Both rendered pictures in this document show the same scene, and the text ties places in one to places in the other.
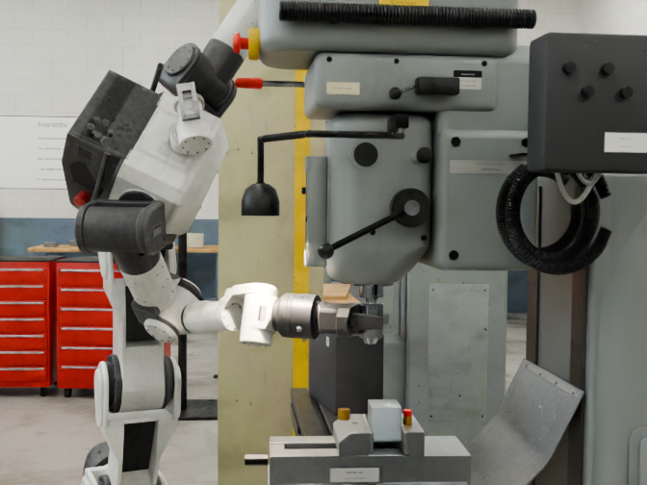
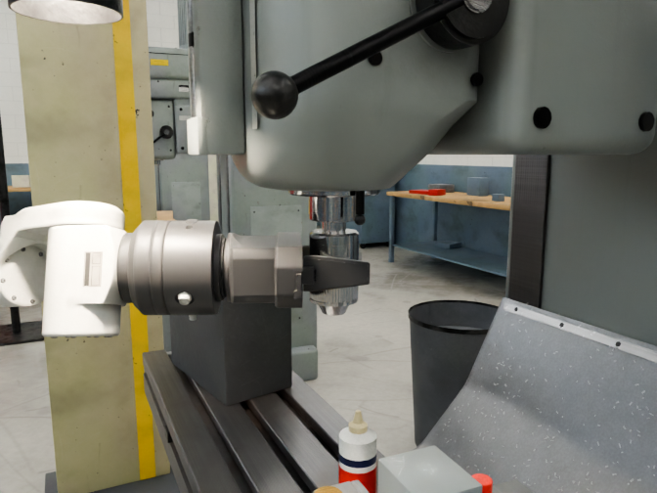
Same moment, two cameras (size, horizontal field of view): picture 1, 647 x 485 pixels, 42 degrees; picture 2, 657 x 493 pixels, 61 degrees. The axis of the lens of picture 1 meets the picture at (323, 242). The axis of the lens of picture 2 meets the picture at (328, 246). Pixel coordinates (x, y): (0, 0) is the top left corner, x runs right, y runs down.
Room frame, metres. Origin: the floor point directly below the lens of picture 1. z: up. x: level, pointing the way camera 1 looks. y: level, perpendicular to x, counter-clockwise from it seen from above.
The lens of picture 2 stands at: (1.13, 0.08, 1.34)
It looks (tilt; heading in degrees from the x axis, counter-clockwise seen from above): 10 degrees down; 340
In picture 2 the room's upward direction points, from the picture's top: straight up
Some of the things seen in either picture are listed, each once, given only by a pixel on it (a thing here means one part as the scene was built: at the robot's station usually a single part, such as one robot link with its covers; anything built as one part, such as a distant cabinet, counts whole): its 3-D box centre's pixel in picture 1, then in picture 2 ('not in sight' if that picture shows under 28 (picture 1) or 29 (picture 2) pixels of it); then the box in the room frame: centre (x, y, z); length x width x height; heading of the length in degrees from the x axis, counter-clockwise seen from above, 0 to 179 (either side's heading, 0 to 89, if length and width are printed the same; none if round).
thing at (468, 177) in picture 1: (471, 199); (504, 26); (1.63, -0.29, 1.47); 0.24 x 0.19 x 0.26; 6
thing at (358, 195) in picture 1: (375, 198); (339, 6); (1.61, -0.10, 1.47); 0.21 x 0.19 x 0.32; 6
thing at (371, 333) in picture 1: (371, 322); (333, 271); (1.62, -0.09, 1.23); 0.05 x 0.05 x 0.06
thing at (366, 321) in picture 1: (367, 322); (335, 274); (1.59, -0.08, 1.23); 0.06 x 0.02 x 0.03; 75
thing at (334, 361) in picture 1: (345, 363); (227, 318); (2.04, -0.06, 1.07); 0.22 x 0.12 x 0.20; 17
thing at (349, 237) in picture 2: (371, 305); (333, 236); (1.62, -0.09, 1.26); 0.05 x 0.05 x 0.01
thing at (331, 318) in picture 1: (325, 319); (238, 269); (1.64, -0.01, 1.23); 0.13 x 0.12 x 0.10; 165
